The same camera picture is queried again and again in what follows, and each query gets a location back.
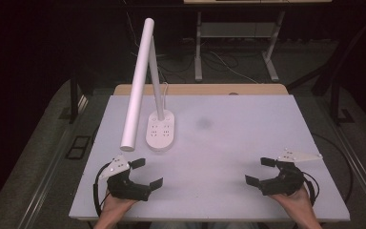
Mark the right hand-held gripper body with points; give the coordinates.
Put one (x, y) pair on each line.
(286, 183)

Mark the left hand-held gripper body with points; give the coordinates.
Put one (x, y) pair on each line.
(125, 187)

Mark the person's left hand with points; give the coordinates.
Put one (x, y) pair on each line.
(116, 206)

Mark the person's right hand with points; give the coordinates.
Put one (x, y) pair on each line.
(295, 203)

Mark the white table cover sheet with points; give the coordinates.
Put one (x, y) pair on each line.
(222, 143)

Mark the white desk lamp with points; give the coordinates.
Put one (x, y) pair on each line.
(138, 86)

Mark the black metal stand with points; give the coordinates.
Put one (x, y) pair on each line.
(335, 95)
(73, 101)

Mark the black rectangular floor frame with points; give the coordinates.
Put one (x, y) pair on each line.
(77, 147)

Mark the aluminium floor rail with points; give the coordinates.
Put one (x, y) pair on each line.
(46, 181)
(359, 165)

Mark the white metal desk frame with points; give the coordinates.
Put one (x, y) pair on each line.
(198, 47)

